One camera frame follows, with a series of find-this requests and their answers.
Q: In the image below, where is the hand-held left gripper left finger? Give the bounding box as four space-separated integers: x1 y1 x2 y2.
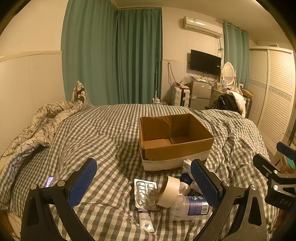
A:
20 158 98 241

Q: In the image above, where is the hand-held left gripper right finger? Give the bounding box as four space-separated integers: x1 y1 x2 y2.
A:
190 159 270 241

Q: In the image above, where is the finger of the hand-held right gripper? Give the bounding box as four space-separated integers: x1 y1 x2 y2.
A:
277 141 296 161
253 153 281 186

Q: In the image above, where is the crushed clear plastic bottle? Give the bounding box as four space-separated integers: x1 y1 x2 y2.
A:
171 195 213 222

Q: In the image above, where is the small white and blue box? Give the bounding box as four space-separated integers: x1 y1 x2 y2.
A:
180 159 197 186

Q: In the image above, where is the beige tape roll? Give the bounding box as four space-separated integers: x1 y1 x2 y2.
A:
156 175 181 208

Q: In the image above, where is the cardboard box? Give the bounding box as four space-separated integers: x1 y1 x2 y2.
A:
139 113 215 172

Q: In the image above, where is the silver pill blister pack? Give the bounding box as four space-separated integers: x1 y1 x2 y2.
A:
133 178 162 211

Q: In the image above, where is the white tube with purple cap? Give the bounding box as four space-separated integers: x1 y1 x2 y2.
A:
138 208 156 233

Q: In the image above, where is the crumpled white tissue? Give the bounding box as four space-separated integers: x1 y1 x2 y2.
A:
178 181 202 196

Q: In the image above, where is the grey checked bed cover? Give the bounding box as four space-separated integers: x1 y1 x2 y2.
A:
0 103 279 241

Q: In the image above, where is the white louvred wardrobe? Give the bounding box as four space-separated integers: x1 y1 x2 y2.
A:
248 46 296 149

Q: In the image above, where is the black clothing pile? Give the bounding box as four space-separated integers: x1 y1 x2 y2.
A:
211 94 241 113

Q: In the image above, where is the floral patterned quilt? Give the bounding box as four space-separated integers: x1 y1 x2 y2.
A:
0 81 94 161

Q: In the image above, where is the silver small fridge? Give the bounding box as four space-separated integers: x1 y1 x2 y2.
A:
189 80 212 110

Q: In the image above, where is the white suitcase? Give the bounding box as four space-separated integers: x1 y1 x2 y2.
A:
173 87 191 107

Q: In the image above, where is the oval white vanity mirror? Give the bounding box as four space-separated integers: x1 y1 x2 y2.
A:
221 62 235 88

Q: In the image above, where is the narrow green curtain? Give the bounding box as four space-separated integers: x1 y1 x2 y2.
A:
222 22 250 90

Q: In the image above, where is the clear plastic bag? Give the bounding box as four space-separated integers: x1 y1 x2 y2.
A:
180 74 197 85

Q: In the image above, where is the white mop pole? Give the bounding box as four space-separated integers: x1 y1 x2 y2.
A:
152 58 161 104

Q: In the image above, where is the wide green curtain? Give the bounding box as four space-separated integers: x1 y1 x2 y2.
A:
61 0 117 105
115 8 162 105

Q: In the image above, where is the white air conditioner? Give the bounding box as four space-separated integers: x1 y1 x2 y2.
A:
180 15 223 38

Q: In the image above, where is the black wall television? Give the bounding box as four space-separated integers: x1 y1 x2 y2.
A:
190 49 222 76

